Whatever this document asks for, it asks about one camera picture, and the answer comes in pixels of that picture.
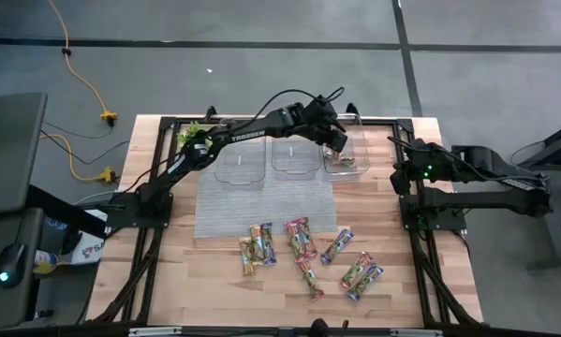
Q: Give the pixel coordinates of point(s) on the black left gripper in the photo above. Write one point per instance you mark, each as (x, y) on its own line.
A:
(322, 131)

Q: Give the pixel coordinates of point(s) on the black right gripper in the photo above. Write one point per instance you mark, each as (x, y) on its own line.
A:
(416, 159)

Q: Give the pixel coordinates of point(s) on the orange-wrapped granola bar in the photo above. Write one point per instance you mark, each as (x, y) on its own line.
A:
(247, 257)
(256, 243)
(345, 161)

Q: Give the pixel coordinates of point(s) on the blue-wrapped granola bar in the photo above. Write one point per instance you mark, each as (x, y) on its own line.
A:
(365, 282)
(268, 245)
(337, 246)

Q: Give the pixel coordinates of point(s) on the red-wrapped granola bar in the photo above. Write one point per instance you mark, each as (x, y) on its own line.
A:
(311, 279)
(308, 236)
(295, 241)
(356, 270)

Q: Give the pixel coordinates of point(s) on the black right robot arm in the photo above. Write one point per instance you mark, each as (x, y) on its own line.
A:
(486, 199)

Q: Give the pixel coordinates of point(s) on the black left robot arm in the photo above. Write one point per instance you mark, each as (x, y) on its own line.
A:
(242, 136)

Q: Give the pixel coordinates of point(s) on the clear plastic storage bin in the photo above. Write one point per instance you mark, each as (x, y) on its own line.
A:
(240, 171)
(360, 154)
(296, 164)

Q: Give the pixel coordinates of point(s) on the grey woven placemat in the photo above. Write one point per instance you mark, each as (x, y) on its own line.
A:
(270, 206)

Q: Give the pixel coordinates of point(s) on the white printed box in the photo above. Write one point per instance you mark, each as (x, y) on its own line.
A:
(90, 252)

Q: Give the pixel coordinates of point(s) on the white and yellow bottle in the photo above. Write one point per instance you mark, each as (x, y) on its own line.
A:
(46, 262)

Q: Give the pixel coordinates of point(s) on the grey flat panel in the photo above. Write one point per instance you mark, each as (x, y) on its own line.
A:
(8, 150)

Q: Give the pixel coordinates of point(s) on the black computer mouse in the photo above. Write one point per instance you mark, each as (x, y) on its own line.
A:
(9, 262)

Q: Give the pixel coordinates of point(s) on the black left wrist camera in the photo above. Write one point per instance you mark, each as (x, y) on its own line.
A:
(322, 110)

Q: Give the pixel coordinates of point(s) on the black aluminium table frame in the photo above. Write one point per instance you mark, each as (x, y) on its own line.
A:
(166, 124)

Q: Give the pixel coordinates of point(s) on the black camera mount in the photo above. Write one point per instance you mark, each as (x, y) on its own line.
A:
(318, 327)

